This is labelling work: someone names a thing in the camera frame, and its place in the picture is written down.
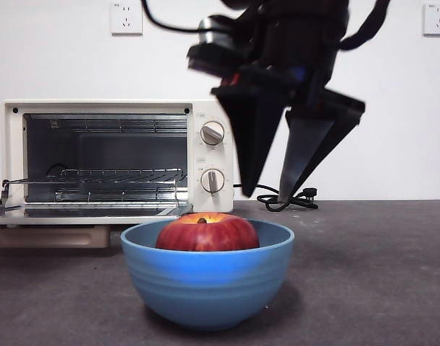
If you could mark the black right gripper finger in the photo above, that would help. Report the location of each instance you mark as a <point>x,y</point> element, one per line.
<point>252,126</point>
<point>299,151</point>

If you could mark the red apple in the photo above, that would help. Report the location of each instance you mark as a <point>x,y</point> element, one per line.
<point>205,234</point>

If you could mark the blue ribbed bowl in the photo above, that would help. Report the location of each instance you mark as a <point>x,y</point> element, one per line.
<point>205,284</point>

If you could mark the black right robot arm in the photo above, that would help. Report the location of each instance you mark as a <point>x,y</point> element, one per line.
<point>306,9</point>

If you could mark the oven temperature knob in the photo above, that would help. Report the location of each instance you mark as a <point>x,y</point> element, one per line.
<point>212,132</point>

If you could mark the cream Toshiba toaster oven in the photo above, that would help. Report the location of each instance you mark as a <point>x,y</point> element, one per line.
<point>213,108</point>

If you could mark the oven timer knob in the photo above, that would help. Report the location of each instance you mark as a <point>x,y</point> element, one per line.
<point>212,181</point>

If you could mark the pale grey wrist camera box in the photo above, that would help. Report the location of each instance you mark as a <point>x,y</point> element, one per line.
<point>213,36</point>

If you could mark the white wall socket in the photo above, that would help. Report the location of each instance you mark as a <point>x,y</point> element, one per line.
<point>437,19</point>
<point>126,19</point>

